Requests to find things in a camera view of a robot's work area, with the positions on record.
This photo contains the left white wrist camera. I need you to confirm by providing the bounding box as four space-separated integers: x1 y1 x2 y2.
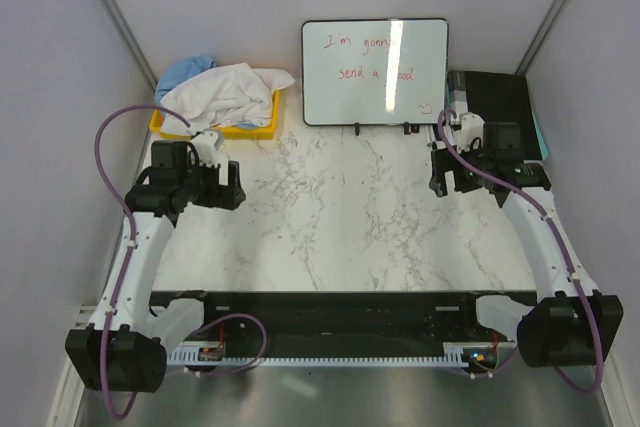
188 129 224 167

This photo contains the white long sleeve shirt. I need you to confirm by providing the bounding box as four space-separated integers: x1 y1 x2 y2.
160 63 295 129

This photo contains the yellow plastic bin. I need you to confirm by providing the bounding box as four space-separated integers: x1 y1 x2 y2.
149 89 285 140

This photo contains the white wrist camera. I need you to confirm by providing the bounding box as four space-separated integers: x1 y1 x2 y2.
450 112 485 153
188 129 224 167

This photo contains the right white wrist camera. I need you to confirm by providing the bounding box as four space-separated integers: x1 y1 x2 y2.
450 112 485 153

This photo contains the blue long sleeve shirt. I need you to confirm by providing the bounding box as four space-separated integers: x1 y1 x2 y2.
154 54 216 105

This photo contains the whiteboard with red writing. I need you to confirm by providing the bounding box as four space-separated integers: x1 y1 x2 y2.
301 18 449 127

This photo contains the white slotted cable duct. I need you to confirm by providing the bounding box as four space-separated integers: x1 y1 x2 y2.
167 341 492 368

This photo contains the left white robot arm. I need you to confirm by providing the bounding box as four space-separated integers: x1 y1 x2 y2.
65 130 246 393

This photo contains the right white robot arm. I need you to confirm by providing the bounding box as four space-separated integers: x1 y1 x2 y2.
429 113 623 369

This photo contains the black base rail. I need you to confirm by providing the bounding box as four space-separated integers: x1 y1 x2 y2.
149 289 539 348

